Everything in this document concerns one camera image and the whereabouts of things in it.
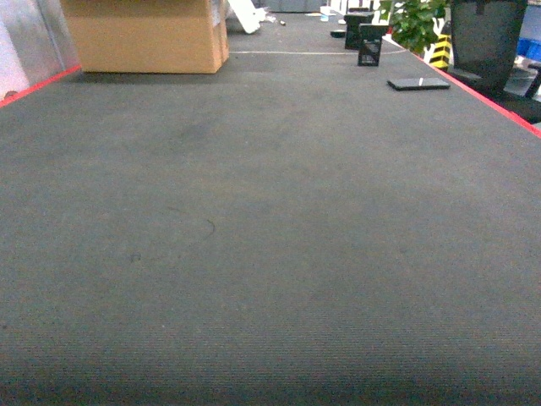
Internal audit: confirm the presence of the black mesh office chair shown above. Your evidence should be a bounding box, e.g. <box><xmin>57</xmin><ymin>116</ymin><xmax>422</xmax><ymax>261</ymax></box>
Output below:
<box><xmin>449</xmin><ymin>1</ymin><xmax>540</xmax><ymax>123</ymax></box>

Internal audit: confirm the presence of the green potted plant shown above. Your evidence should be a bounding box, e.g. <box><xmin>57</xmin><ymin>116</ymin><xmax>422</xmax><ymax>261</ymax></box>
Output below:
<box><xmin>377</xmin><ymin>0</ymin><xmax>451</xmax><ymax>55</ymax></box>

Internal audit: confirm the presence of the black stand box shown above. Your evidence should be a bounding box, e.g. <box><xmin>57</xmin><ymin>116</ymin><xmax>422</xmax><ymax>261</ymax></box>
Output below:
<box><xmin>358</xmin><ymin>23</ymin><xmax>389</xmax><ymax>67</ymax></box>
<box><xmin>344</xmin><ymin>11</ymin><xmax>374</xmax><ymax>50</ymax></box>

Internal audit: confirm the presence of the black smartphone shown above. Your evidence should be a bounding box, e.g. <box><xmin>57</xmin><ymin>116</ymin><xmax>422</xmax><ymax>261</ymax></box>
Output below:
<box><xmin>387</xmin><ymin>77</ymin><xmax>451</xmax><ymax>91</ymax></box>

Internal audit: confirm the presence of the white object on table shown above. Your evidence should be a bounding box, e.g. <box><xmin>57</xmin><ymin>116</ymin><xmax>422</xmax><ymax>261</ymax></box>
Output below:
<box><xmin>226</xmin><ymin>0</ymin><xmax>266</xmax><ymax>34</ymax></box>

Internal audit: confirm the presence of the yellow black striped post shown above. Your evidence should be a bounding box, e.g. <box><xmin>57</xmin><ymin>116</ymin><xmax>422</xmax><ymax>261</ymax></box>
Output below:
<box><xmin>429</xmin><ymin>34</ymin><xmax>452</xmax><ymax>71</ymax></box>

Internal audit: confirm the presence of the large cardboard box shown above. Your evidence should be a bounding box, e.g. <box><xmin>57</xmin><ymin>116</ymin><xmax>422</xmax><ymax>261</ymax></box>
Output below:
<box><xmin>60</xmin><ymin>0</ymin><xmax>229</xmax><ymax>74</ymax></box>

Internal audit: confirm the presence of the near black stand box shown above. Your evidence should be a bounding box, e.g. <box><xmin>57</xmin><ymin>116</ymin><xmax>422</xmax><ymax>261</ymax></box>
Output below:
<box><xmin>358</xmin><ymin>23</ymin><xmax>389</xmax><ymax>67</ymax></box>

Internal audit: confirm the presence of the far black stand box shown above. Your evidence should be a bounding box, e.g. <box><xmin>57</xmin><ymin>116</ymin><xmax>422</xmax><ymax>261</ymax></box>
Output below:
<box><xmin>344</xmin><ymin>11</ymin><xmax>374</xmax><ymax>50</ymax></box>

